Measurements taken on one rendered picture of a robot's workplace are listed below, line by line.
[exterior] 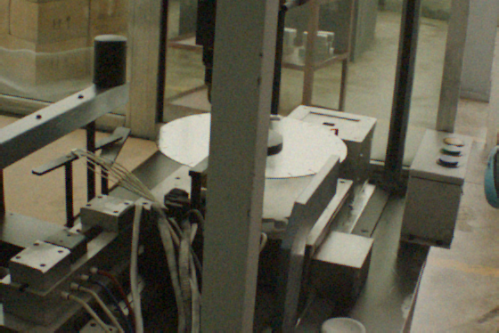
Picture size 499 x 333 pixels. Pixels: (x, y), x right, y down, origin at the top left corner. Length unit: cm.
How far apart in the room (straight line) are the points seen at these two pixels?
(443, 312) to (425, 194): 135
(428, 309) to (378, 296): 149
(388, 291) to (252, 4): 81
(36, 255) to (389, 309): 57
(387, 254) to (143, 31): 83
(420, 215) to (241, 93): 92
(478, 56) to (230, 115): 521
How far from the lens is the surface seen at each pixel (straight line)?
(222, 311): 66
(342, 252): 125
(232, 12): 57
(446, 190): 143
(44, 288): 102
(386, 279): 133
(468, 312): 278
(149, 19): 185
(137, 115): 191
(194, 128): 136
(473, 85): 581
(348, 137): 154
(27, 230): 126
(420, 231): 147
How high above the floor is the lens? 138
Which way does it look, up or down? 19 degrees down
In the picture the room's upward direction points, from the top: 4 degrees clockwise
